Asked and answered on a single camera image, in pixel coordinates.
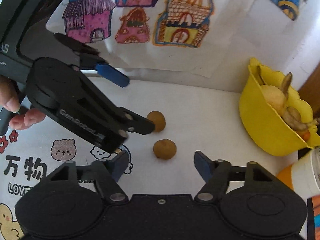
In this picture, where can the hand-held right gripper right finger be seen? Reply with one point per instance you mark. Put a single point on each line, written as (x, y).
(203, 166)

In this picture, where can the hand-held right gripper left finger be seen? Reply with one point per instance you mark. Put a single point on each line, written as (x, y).
(119, 166)

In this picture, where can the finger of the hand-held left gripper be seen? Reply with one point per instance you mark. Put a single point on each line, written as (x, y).
(140, 127)
(112, 76)

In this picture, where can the small brown round fruit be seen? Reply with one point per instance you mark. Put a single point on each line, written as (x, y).
(165, 149)
(158, 121)

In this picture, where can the yellow plastic bowl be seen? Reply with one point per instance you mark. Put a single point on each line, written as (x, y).
(260, 127)

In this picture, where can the orange mandarin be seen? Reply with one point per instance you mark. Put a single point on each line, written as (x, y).
(305, 135)

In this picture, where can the person's left hand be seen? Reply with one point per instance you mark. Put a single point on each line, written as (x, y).
(10, 95)

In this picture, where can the paper drawing of coloured houses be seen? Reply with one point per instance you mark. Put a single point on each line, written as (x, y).
(150, 57)

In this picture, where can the white printed tablecloth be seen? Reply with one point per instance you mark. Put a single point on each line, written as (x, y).
(200, 120)

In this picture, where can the white and orange cup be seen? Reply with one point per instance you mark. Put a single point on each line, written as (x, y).
(302, 175)

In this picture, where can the wall poster of dressed figure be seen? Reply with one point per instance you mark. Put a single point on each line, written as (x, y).
(314, 211)

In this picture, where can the brown wooden frame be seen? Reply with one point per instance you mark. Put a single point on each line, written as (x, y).
(312, 85)

